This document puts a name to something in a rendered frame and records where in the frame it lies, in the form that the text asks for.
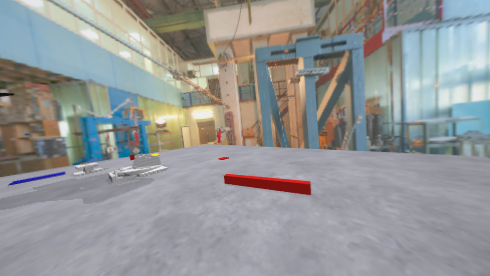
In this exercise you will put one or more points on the red flat bar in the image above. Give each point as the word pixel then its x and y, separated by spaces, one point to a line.
pixel 285 185

